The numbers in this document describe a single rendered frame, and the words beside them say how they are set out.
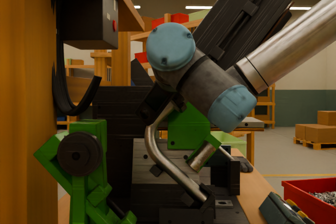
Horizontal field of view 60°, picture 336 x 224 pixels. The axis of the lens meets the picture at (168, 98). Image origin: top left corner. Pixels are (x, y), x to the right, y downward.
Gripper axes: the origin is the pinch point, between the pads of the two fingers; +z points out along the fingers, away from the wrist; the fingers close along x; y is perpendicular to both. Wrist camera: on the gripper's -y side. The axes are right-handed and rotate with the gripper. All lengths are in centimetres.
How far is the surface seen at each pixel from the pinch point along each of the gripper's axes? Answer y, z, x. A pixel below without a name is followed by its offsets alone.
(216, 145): 1.0, 2.7, -15.9
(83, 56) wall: 0, 806, 479
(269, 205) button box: -0.2, 4.4, -35.7
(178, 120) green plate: -1.5, 2.8, -4.1
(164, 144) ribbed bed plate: -8.7, 4.9, -5.9
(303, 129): 236, 584, -131
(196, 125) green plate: 0.9, 2.9, -8.6
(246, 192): -0.3, 24.1, -33.1
